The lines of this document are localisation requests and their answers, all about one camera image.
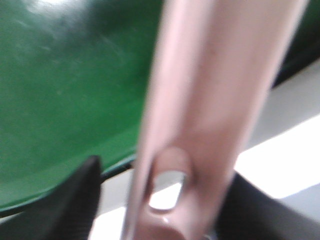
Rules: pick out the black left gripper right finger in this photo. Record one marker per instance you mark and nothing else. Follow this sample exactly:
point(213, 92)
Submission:
point(249, 214)

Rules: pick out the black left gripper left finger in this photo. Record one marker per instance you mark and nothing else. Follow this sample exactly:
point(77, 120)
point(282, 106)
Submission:
point(67, 213)

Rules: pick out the pink plastic dustpan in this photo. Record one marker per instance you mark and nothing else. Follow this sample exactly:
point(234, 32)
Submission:
point(214, 62)

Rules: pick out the white outer rim right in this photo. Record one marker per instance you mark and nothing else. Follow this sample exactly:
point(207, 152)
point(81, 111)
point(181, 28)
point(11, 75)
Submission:
point(282, 160)

